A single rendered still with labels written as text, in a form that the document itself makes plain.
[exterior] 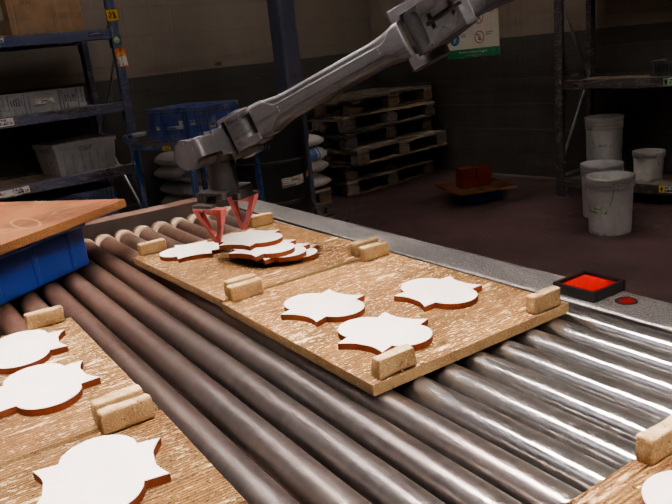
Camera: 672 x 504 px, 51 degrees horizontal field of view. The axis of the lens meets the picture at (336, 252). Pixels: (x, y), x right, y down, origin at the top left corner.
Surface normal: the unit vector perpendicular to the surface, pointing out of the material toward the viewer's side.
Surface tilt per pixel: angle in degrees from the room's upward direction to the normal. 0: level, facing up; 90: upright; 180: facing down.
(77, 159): 96
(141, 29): 90
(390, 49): 85
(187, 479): 0
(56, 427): 0
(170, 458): 0
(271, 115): 85
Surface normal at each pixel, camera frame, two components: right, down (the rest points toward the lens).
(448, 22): -0.67, 0.37
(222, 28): 0.66, 0.15
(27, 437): -0.10, -0.96
